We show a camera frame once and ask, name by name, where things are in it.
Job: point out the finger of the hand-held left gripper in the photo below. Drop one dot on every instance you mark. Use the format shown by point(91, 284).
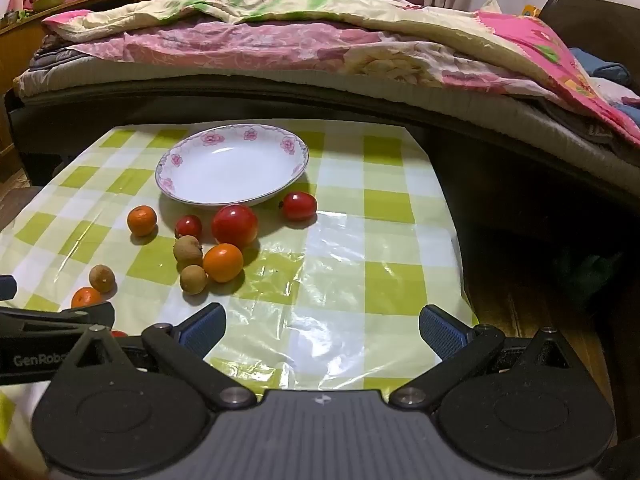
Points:
point(55, 319)
point(7, 287)

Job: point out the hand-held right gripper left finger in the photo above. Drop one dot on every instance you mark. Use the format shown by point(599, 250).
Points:
point(202, 331)

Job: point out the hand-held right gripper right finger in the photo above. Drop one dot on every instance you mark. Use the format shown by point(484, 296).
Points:
point(441, 332)

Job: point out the small orange mandarin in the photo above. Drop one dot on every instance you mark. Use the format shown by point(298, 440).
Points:
point(86, 298)
point(141, 220)

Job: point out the brown longan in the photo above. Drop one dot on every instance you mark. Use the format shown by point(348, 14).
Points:
point(193, 279)
point(187, 250)
point(102, 278)

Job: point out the large orange mandarin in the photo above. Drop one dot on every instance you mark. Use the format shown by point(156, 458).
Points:
point(223, 262)

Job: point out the large red tomato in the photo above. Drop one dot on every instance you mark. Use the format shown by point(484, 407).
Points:
point(234, 225)

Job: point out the oblong cherry tomato with stem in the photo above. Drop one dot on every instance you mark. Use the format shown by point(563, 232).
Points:
point(299, 206)

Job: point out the white floral rimmed plate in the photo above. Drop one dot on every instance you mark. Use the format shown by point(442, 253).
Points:
point(230, 167)

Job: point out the green checkered plastic tablecloth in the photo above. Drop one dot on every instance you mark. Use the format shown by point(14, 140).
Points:
point(350, 260)

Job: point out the dark framed bed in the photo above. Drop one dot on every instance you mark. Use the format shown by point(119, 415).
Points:
point(250, 102)

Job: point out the grey folded blanket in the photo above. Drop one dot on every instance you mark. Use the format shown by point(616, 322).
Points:
point(47, 57)

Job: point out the wooden desk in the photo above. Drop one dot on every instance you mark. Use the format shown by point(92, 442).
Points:
point(20, 40)

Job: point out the bright pink floral blanket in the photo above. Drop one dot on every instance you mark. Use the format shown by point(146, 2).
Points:
point(545, 47)

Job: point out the blue cloth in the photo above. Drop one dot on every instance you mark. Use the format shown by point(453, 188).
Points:
point(600, 67)

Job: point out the cream and green quilt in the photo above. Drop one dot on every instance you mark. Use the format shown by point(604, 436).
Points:
point(280, 2)

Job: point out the dark armchair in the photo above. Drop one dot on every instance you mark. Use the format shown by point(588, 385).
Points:
point(595, 22)

